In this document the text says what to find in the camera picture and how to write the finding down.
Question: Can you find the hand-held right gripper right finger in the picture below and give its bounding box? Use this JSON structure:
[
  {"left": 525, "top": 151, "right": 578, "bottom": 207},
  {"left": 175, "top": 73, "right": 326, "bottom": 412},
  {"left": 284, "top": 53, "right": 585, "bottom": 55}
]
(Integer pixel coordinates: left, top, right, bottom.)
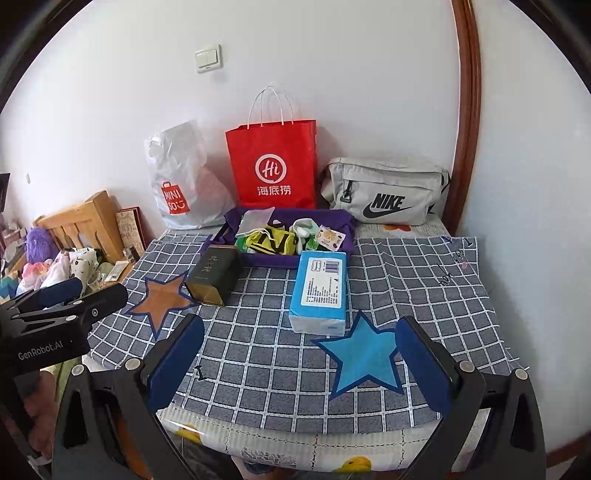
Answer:
[{"left": 394, "top": 315, "right": 548, "bottom": 480}]

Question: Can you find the white light switch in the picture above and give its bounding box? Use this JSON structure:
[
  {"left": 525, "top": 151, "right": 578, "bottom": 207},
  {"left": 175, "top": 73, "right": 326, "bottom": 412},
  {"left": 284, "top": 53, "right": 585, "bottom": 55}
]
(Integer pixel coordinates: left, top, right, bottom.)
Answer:
[{"left": 194, "top": 44, "right": 222, "bottom": 73}]

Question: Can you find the dark tea tin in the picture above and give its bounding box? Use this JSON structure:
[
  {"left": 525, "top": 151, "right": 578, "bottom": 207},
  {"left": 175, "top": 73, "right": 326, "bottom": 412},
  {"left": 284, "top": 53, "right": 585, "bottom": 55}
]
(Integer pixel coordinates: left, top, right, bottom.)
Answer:
[{"left": 185, "top": 244, "right": 241, "bottom": 306}]

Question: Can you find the person's left hand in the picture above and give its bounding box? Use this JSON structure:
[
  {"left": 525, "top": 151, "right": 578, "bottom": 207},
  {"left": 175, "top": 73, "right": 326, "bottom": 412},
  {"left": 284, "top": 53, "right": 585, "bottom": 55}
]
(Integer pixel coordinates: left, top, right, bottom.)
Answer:
[{"left": 21, "top": 367, "right": 61, "bottom": 444}]

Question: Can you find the purple plush toy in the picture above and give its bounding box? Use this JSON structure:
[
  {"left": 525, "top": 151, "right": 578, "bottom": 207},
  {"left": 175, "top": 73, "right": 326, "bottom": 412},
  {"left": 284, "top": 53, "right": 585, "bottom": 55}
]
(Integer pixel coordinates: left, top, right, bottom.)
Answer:
[{"left": 25, "top": 226, "right": 58, "bottom": 264}]

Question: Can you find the sticker card packet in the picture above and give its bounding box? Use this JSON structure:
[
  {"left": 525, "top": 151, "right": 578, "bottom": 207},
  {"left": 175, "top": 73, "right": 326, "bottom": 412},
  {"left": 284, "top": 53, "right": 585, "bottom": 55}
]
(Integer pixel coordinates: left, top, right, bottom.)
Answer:
[{"left": 316, "top": 224, "right": 345, "bottom": 250}]

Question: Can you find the wooden bed headboard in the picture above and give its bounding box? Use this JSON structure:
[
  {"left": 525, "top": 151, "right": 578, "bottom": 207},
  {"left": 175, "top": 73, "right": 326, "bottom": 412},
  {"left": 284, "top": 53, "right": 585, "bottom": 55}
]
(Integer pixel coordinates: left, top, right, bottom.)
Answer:
[{"left": 34, "top": 190, "right": 118, "bottom": 264}]

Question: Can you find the white plastic shopping bag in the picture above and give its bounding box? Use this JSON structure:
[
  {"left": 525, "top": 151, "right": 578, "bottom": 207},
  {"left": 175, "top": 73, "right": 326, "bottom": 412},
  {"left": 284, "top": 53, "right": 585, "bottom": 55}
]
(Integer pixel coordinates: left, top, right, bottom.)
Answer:
[{"left": 144, "top": 119, "right": 236, "bottom": 230}]

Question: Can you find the clear plastic bag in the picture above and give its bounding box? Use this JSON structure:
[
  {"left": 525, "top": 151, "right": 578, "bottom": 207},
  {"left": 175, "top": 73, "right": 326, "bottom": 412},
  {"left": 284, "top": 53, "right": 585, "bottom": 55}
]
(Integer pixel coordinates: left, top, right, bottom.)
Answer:
[{"left": 240, "top": 209, "right": 273, "bottom": 232}]

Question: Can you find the brown patterned book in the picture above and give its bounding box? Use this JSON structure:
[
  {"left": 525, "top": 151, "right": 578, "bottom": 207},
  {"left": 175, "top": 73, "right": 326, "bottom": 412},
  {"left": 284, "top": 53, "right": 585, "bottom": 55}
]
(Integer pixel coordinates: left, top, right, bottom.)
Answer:
[{"left": 115, "top": 207, "right": 147, "bottom": 254}]

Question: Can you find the grey waist bag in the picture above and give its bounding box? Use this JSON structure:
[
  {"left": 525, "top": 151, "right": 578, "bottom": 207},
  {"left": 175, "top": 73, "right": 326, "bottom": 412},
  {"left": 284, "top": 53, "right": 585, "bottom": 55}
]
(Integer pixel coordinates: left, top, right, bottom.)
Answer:
[{"left": 318, "top": 156, "right": 451, "bottom": 226}]

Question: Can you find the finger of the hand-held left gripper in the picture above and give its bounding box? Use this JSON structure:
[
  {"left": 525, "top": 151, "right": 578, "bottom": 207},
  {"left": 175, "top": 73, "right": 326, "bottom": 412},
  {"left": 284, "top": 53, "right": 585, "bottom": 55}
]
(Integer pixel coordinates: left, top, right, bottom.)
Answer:
[
  {"left": 34, "top": 277, "right": 88, "bottom": 309},
  {"left": 9, "top": 282, "right": 130, "bottom": 324}
]

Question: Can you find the grey checked tablecloth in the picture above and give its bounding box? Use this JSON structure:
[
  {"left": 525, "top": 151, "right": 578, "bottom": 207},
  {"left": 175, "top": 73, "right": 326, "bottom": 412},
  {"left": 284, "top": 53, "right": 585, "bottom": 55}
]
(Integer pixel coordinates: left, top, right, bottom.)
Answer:
[{"left": 88, "top": 231, "right": 527, "bottom": 435}]

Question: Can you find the blue star patch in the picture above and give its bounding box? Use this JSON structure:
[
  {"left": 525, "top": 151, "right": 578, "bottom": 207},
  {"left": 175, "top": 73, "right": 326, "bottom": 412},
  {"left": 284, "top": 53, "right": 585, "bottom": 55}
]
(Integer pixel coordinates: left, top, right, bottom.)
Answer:
[{"left": 311, "top": 310, "right": 407, "bottom": 398}]

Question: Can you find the red paper bag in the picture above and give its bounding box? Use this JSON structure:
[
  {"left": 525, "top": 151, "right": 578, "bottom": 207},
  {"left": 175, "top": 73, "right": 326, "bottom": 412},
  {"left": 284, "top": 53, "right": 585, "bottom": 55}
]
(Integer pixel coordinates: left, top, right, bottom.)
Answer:
[{"left": 225, "top": 83, "right": 319, "bottom": 210}]

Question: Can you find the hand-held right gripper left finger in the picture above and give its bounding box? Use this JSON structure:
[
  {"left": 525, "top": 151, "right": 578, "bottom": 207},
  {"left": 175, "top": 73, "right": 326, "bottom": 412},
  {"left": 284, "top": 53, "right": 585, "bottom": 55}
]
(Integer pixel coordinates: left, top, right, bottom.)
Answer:
[{"left": 52, "top": 314, "right": 206, "bottom": 480}]

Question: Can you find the yellow black mesh cloth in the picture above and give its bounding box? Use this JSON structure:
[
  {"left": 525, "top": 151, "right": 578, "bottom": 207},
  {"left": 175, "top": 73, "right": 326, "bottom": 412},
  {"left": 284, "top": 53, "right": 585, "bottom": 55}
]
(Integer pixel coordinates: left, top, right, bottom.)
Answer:
[{"left": 235, "top": 226, "right": 298, "bottom": 256}]

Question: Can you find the purple fabric storage bin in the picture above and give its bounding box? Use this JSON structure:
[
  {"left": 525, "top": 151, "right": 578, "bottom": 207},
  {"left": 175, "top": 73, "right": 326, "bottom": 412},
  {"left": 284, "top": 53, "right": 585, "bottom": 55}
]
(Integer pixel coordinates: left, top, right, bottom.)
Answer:
[{"left": 210, "top": 206, "right": 358, "bottom": 270}]

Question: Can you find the blue tissue pack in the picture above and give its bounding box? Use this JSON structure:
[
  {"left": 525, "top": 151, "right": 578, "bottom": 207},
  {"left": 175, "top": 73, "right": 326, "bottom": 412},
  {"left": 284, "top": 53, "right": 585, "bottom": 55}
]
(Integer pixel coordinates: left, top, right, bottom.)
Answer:
[{"left": 288, "top": 250, "right": 348, "bottom": 334}]

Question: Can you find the pile of plush toys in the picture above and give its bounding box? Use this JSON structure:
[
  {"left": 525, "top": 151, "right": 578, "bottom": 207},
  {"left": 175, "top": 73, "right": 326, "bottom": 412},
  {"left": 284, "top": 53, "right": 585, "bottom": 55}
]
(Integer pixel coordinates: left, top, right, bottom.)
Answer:
[{"left": 0, "top": 247, "right": 102, "bottom": 305}]

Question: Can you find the brown star patch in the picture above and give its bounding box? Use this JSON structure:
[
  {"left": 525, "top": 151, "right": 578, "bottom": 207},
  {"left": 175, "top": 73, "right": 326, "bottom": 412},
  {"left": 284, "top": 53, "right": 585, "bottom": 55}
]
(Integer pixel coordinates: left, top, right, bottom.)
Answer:
[{"left": 124, "top": 272, "right": 201, "bottom": 335}]

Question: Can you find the wooden nightstand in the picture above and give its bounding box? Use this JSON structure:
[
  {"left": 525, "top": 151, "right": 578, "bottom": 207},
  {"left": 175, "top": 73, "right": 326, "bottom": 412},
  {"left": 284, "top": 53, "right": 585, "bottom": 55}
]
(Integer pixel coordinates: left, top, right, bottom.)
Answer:
[{"left": 99, "top": 251, "right": 148, "bottom": 284}]

